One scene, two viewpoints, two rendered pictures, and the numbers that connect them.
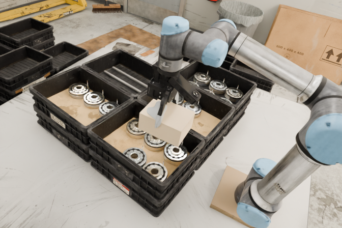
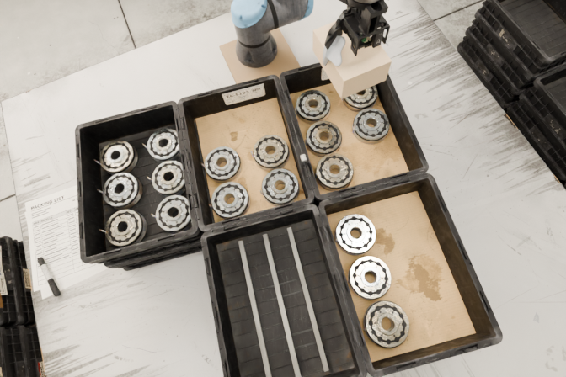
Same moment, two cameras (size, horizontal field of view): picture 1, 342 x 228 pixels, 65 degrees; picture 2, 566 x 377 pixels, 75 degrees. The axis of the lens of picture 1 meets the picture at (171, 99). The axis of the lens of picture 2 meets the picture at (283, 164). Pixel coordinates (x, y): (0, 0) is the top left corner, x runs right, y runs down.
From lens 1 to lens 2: 124 cm
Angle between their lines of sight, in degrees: 66
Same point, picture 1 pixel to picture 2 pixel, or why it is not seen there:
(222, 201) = (288, 65)
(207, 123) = (223, 131)
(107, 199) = not seen: hidden behind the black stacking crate
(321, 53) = not seen: outside the picture
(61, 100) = (426, 319)
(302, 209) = (214, 23)
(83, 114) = (401, 254)
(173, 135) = not seen: hidden behind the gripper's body
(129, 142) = (359, 159)
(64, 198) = (453, 167)
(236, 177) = (246, 76)
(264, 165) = (251, 6)
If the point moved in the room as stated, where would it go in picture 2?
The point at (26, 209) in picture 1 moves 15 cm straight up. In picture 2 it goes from (499, 176) to (525, 157)
